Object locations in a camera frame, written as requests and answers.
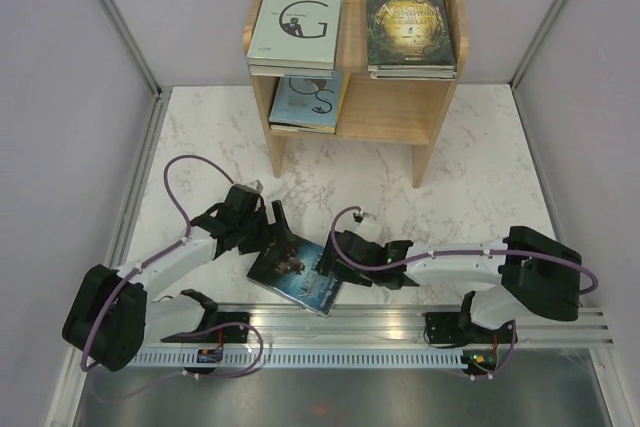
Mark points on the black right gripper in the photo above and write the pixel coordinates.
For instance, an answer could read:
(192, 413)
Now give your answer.
(348, 275)

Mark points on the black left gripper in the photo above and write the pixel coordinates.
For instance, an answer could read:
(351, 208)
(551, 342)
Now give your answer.
(275, 234)

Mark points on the dark Wuthering Heights book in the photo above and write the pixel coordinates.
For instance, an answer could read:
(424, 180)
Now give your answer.
(292, 273)

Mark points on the black Moon and Sixpence book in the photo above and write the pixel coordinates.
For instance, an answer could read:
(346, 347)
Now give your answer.
(295, 129)

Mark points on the light blue paperback book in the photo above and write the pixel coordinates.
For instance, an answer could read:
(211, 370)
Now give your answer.
(307, 99)

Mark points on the blue 20000 Leagues book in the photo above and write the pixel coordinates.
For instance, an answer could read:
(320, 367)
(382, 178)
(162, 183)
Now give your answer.
(274, 71)

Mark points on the yellow paperback book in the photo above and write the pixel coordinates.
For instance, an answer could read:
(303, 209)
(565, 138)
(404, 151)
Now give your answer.
(342, 97)

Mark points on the purple Robinson Crusoe book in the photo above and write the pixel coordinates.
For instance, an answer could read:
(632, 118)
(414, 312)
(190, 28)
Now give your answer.
(413, 73)

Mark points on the pale green Gatsby book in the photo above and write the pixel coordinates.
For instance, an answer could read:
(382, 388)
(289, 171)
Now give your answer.
(296, 34)

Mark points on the green Alice Wonderland book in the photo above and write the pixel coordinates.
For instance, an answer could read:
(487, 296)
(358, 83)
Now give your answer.
(409, 34)

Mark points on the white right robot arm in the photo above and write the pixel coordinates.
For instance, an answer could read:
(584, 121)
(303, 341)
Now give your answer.
(523, 274)

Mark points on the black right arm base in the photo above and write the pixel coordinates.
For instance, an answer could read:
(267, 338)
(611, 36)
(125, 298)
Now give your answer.
(454, 330)

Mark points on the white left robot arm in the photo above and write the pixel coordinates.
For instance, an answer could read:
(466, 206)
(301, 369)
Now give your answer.
(117, 311)

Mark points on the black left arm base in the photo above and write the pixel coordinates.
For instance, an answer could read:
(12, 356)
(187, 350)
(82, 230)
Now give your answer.
(218, 329)

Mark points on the wooden two-tier shelf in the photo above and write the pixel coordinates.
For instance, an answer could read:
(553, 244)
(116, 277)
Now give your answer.
(407, 112)

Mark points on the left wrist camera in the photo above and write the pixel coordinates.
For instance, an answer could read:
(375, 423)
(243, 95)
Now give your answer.
(243, 198)

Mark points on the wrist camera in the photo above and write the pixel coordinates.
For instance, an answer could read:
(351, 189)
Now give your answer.
(367, 225)
(243, 198)

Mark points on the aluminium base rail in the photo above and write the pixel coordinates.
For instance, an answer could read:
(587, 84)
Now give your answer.
(403, 326)

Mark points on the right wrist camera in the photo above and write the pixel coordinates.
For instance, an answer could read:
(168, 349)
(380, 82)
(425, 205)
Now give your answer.
(367, 225)

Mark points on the white slotted cable duct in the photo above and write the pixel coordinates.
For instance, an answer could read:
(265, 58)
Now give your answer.
(271, 357)

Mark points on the left aluminium frame post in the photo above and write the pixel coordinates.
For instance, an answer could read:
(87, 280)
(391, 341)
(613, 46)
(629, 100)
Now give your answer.
(123, 32)

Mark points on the aluminium frame post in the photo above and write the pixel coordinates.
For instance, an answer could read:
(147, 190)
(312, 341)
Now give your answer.
(123, 32)
(548, 21)

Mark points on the right aluminium frame post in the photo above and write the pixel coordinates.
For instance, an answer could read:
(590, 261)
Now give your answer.
(548, 21)

